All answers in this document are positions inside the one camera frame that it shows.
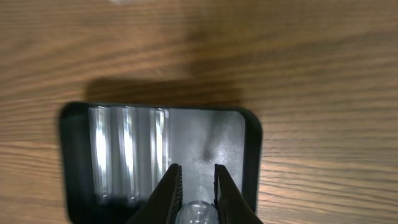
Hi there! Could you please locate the black tray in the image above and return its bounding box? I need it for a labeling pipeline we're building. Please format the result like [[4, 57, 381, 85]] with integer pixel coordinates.
[[58, 101, 264, 224]]

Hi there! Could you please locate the clear test tube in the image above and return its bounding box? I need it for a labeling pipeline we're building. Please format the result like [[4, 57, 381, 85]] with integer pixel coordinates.
[[116, 105, 141, 203], [174, 200, 220, 224], [88, 105, 113, 200], [149, 108, 170, 190]]

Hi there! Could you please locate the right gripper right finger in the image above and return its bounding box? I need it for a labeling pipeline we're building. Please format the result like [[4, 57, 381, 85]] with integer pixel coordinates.
[[213, 164, 264, 224]]

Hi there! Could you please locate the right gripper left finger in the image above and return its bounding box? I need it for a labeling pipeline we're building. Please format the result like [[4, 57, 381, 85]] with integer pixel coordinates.
[[126, 163, 183, 224]]

